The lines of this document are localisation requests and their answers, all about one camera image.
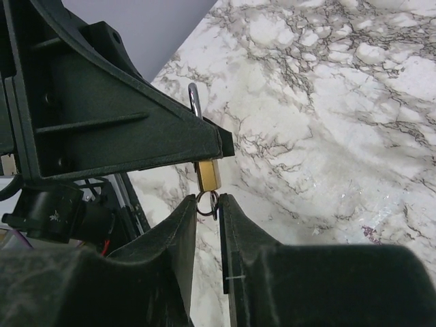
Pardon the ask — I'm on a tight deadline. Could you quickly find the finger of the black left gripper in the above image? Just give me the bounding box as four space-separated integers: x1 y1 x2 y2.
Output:
78 21 234 157

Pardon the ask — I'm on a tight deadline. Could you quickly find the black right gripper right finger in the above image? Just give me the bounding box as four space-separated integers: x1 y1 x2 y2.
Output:
219 194 435 326

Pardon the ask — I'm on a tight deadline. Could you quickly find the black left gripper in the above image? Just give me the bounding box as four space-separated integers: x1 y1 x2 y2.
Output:
1 1 223 201

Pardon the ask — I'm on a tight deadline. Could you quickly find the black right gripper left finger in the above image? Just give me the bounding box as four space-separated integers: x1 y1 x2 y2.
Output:
1 195 197 326

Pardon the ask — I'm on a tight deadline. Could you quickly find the small brass padlock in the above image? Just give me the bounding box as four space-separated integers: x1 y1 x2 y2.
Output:
188 82 221 192

